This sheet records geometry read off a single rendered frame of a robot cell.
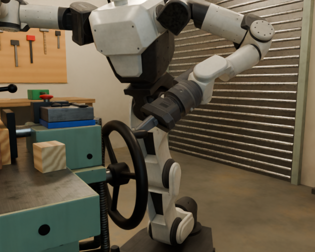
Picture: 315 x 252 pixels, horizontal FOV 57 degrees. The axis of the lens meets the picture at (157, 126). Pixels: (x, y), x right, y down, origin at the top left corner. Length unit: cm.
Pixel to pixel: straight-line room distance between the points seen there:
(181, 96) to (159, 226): 90
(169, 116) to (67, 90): 361
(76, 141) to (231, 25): 64
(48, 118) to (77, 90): 375
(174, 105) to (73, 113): 28
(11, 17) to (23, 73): 284
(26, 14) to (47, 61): 292
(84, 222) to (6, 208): 10
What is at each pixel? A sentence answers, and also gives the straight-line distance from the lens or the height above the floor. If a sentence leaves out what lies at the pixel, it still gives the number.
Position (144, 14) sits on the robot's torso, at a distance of 105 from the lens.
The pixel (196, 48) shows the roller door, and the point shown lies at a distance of 414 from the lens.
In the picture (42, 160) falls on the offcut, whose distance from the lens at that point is 53.
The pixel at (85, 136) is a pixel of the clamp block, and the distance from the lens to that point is 64.
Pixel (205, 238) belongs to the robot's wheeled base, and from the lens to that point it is 181.
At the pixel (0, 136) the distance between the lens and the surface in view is 61.
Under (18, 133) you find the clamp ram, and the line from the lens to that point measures 66.
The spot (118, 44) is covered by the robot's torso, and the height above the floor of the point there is 119.
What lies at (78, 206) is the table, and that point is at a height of 89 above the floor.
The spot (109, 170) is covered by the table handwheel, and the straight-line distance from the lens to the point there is 77.
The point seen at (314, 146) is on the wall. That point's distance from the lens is 331.
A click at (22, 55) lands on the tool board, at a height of 139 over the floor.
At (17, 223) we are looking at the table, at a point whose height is 89.
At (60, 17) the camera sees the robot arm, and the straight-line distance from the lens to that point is 128.
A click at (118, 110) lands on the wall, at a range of 471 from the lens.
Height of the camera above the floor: 105
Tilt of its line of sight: 8 degrees down
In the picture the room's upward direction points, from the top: straight up
